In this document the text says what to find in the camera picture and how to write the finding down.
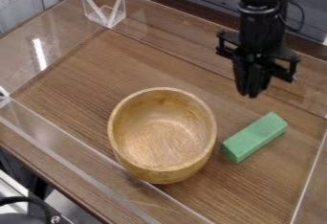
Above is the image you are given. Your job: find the black cable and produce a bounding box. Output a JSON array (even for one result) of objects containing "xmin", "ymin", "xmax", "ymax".
[{"xmin": 0, "ymin": 196, "xmax": 54, "ymax": 224}]

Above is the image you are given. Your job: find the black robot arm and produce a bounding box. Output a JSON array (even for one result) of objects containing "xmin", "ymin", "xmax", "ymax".
[{"xmin": 217, "ymin": 0, "xmax": 303, "ymax": 99}]

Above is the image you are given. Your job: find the green rectangular block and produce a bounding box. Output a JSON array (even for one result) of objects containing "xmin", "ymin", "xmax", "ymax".
[{"xmin": 223, "ymin": 112, "xmax": 287, "ymax": 163}]

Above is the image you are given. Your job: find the brown wooden bowl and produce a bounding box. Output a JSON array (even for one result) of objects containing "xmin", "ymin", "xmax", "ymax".
[{"xmin": 107, "ymin": 87, "xmax": 218, "ymax": 185}]

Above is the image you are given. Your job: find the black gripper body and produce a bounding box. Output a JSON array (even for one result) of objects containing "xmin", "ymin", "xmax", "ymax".
[{"xmin": 217, "ymin": 31, "xmax": 301, "ymax": 82}]

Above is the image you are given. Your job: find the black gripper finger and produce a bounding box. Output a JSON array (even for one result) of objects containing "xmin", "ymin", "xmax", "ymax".
[
  {"xmin": 250, "ymin": 58, "xmax": 273, "ymax": 99},
  {"xmin": 233, "ymin": 56, "xmax": 251, "ymax": 96}
]

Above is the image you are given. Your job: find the clear acrylic corner bracket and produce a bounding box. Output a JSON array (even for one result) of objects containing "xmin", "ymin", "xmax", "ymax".
[{"xmin": 82, "ymin": 0, "xmax": 127, "ymax": 29}]

